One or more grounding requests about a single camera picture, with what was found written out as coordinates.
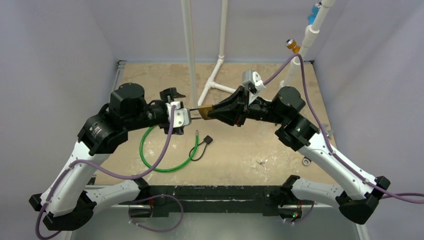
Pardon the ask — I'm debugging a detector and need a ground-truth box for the brass padlock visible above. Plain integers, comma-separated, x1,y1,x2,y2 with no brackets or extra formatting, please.
189,104,215,120

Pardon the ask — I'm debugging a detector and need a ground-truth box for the green cable lock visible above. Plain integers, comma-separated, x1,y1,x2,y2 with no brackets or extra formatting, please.
139,125,200,173

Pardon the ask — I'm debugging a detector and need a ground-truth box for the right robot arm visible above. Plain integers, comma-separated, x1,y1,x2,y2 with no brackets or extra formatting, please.
201,86,391,225

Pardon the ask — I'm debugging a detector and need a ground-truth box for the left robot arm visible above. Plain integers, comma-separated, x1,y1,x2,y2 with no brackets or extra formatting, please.
29,83,190,232

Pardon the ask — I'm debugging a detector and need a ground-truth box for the orange valve fitting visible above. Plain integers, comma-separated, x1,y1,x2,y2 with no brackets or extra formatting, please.
285,38,301,54

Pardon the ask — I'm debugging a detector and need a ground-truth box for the blue valve fitting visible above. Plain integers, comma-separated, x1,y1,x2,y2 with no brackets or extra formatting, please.
307,2,322,25

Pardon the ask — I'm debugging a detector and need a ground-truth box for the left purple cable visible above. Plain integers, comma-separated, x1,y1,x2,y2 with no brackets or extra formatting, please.
34,105,177,240

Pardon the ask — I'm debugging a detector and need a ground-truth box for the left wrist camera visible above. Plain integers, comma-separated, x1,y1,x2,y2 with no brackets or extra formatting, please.
165,101,192,129

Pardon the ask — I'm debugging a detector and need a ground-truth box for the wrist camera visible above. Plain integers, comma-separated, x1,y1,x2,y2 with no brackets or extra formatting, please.
241,69,266,105
165,101,192,129

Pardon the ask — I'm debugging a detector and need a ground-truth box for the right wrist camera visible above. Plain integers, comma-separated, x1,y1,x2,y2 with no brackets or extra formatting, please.
241,69,266,105

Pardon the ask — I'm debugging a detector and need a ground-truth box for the black cable loop lock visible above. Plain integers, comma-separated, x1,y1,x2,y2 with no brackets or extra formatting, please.
188,135,214,162

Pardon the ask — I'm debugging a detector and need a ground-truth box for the aluminium frame rail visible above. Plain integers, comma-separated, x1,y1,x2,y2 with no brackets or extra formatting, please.
101,60,128,110

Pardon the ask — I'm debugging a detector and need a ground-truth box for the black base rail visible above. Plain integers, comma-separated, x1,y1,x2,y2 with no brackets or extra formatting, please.
129,175,314,220

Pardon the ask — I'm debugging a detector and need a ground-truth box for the white pvc pipe frame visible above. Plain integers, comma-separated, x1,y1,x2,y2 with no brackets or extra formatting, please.
180,0,336,107

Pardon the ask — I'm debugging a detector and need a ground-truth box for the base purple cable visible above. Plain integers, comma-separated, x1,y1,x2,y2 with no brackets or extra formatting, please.
128,193,184,233

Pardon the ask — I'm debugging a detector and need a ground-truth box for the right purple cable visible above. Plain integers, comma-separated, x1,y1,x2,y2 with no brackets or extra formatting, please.
263,53,424,205

